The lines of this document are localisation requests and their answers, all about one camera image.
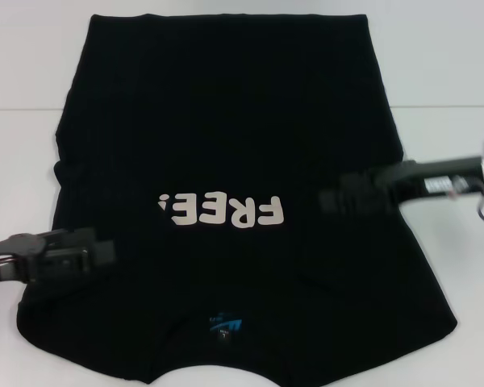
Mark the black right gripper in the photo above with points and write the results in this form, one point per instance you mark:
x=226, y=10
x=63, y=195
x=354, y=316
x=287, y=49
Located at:
x=427, y=177

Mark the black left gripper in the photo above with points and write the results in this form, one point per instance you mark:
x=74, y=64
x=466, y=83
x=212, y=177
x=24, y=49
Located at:
x=16, y=258

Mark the black shirt with FREE print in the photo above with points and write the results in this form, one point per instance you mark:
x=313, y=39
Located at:
x=242, y=121

